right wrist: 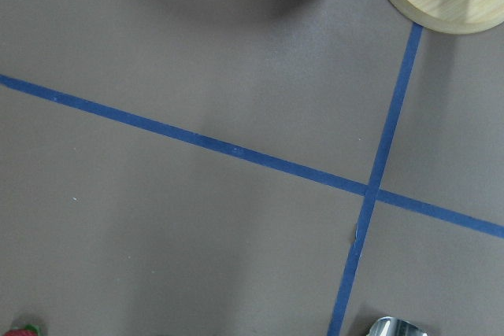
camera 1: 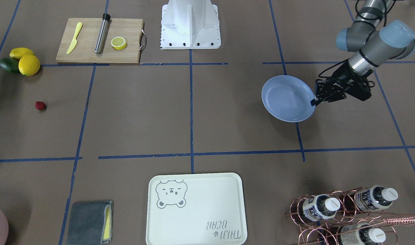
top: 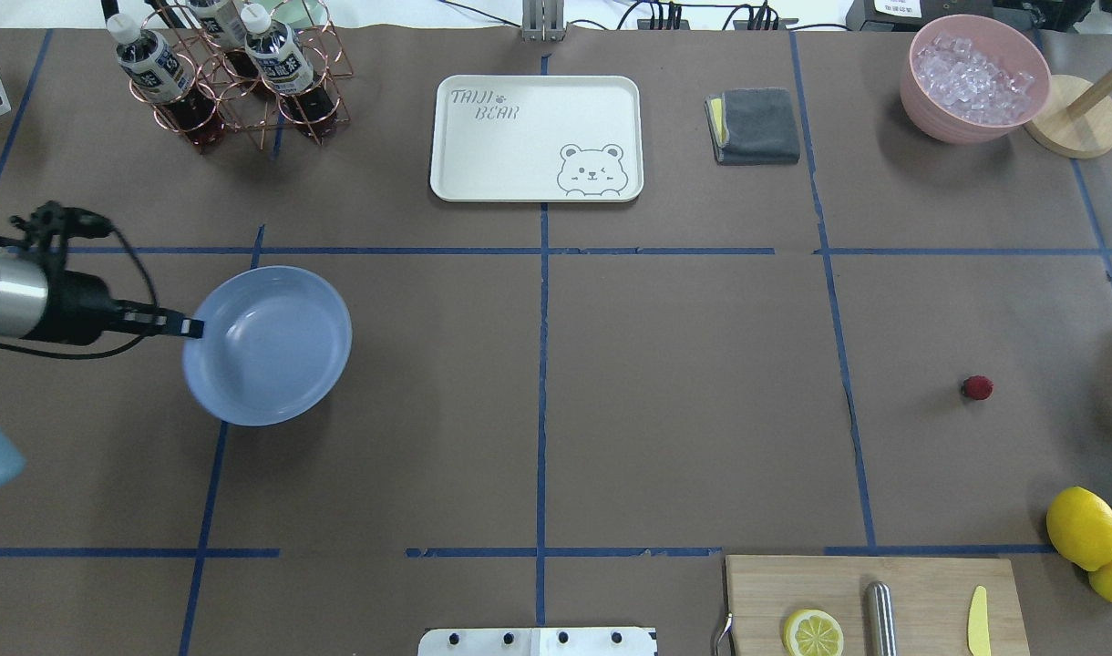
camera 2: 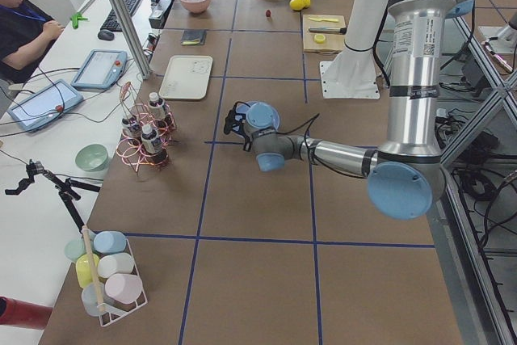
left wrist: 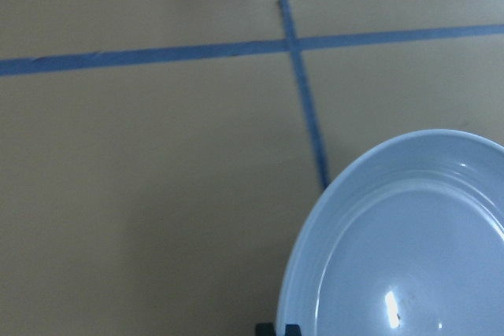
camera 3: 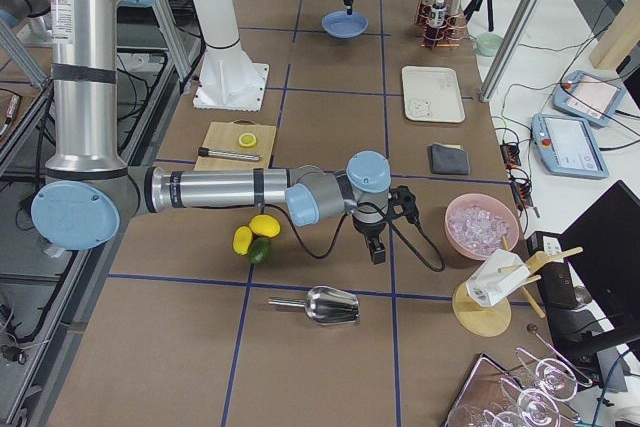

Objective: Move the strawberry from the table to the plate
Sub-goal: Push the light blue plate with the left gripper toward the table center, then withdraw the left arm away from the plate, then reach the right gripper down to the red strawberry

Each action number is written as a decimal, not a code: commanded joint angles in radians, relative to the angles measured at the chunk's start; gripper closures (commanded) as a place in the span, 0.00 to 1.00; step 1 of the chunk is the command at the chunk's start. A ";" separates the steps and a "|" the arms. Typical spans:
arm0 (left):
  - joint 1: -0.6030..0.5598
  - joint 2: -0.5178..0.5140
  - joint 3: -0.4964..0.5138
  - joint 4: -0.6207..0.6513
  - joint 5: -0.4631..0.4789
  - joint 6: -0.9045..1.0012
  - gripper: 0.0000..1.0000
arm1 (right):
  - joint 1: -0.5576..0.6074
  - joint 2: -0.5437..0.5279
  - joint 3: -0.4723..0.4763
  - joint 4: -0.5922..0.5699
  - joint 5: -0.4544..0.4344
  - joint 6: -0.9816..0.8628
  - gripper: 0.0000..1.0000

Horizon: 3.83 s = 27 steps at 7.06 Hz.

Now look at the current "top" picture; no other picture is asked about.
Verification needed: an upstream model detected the grey folded cloth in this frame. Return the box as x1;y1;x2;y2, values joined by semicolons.
705;87;800;166

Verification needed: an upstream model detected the dark drink bottle front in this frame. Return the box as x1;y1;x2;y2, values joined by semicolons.
105;13;224;149

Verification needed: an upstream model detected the dark drink bottle left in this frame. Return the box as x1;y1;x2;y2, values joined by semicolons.
240;3;338;141

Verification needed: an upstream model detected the blue round plate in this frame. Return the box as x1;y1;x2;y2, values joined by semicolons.
182;265;353;426

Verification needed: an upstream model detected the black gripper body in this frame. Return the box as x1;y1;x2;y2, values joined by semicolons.
44;272;127;347

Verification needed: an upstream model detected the red strawberry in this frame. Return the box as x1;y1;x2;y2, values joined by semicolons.
960;374;994;400

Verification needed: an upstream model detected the copper wire bottle rack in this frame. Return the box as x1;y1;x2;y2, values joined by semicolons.
129;1;355;152

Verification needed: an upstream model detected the half lemon slice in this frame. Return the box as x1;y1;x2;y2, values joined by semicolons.
780;608;845;655

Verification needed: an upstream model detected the dark drink bottle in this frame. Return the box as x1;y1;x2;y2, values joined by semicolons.
105;13;224;149
240;3;338;141
185;1;270;98

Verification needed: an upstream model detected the silver black knife handle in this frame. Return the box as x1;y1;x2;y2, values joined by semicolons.
865;580;898;655

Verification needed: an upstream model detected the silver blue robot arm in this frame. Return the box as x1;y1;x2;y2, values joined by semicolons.
0;254;205;488

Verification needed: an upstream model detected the aluminium frame post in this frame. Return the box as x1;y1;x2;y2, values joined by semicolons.
522;0;567;43

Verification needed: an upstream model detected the wooden cutting board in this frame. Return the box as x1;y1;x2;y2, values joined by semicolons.
726;555;1031;655

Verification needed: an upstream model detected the dark drink bottle back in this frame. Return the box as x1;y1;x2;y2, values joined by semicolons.
185;1;270;98

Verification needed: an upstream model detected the pink bowl of ice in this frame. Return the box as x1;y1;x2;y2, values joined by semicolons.
901;14;1051;145

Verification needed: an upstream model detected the yellow plastic knife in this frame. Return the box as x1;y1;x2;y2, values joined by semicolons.
967;585;991;656

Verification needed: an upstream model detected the wooden cup stand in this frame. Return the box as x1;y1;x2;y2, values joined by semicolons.
1025;67;1112;160

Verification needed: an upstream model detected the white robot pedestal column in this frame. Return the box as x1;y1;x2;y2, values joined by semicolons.
417;626;659;655

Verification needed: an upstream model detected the cream bear tray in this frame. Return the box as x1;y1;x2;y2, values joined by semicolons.
428;74;644;203

